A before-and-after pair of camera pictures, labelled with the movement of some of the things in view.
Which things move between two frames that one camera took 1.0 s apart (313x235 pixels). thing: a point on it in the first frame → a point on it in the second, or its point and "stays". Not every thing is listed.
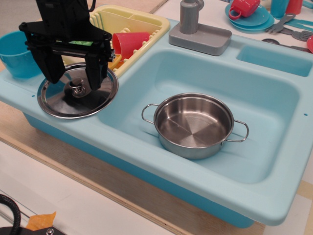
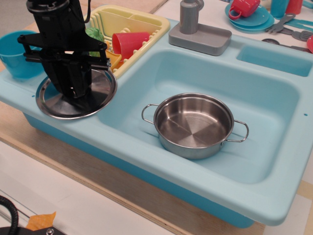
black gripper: x=64 y=26 → x=67 y=53
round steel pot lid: x=72 y=97 stays
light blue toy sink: x=268 y=84 stays
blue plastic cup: x=18 y=58 stays
